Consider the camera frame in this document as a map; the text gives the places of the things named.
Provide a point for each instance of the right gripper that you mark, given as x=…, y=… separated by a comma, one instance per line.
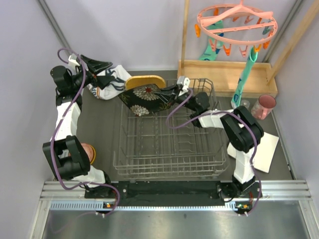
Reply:
x=172, y=91

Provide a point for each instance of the white square plate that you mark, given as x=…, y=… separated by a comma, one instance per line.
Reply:
x=263, y=157

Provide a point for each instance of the wooden tray frame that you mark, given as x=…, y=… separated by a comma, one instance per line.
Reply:
x=224, y=74

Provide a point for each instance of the yellow woven-pattern plate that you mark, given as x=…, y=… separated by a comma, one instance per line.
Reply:
x=137, y=81

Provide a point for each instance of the grey wire dish rack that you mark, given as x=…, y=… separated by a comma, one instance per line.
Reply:
x=148, y=148

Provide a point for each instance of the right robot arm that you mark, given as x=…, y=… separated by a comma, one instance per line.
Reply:
x=243, y=131

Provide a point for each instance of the white printed cloth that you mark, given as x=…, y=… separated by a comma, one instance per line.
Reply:
x=116, y=86

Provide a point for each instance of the teal patterned sock front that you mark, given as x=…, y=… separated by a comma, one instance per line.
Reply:
x=251, y=59

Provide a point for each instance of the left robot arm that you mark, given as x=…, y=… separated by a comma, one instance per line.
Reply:
x=65, y=154

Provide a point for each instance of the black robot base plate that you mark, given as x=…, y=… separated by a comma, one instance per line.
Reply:
x=173, y=193

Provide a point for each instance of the pink round clothes hanger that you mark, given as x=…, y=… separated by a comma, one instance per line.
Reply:
x=228, y=25

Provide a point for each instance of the pink ceramic mug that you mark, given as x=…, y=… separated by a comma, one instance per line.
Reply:
x=263, y=106

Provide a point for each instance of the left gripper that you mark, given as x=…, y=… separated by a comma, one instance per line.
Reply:
x=95, y=66

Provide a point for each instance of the clear glass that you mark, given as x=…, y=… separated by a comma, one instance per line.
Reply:
x=245, y=103

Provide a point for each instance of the black floral square plate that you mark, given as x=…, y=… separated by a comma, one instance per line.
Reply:
x=143, y=100

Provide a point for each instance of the red patterned bowl yellow rim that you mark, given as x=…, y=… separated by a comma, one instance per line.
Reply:
x=91, y=152

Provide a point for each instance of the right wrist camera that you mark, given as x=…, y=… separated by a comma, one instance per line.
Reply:
x=183, y=85

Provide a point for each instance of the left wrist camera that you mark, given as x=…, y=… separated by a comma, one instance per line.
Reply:
x=73, y=61

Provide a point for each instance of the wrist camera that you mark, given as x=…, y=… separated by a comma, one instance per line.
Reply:
x=73, y=61
x=183, y=85

